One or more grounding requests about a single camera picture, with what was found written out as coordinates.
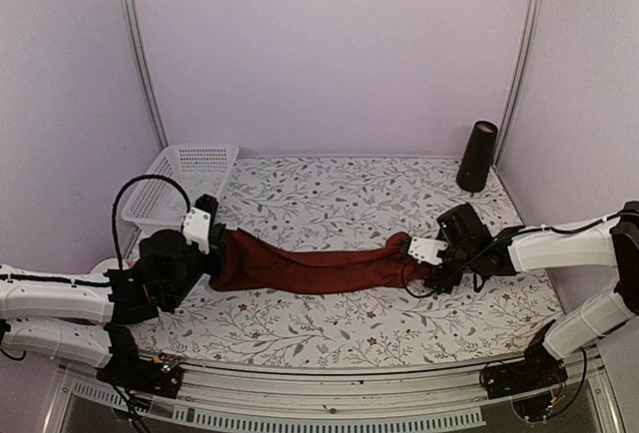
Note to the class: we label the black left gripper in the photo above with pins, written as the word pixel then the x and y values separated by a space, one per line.
pixel 215 232

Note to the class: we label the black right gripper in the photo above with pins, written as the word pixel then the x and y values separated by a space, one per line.
pixel 441 281

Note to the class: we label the dark red towel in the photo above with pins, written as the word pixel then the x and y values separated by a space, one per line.
pixel 251 263

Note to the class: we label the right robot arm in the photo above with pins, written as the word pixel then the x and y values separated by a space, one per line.
pixel 464 243

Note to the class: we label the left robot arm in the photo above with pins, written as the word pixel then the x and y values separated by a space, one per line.
pixel 86 318

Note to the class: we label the white plastic basket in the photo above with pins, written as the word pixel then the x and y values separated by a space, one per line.
pixel 199 169

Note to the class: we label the floral tablecloth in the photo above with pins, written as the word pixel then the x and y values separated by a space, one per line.
pixel 319 204

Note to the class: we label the white bowl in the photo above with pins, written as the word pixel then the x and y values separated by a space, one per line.
pixel 110 264

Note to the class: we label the black cylinder cup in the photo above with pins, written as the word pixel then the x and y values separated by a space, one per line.
pixel 477 157

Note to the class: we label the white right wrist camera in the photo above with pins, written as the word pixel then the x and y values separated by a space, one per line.
pixel 424 250

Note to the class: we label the front aluminium rail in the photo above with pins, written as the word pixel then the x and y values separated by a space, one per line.
pixel 375 383

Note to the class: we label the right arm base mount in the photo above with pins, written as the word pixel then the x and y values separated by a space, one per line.
pixel 537 369

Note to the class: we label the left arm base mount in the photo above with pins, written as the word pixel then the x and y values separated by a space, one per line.
pixel 132 373

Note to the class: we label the left aluminium frame post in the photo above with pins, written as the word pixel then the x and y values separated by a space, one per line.
pixel 132 22

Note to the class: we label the aluminium frame post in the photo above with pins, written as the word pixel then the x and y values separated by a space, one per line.
pixel 531 16
pixel 132 22

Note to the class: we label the right aluminium frame post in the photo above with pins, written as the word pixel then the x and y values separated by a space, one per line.
pixel 531 16

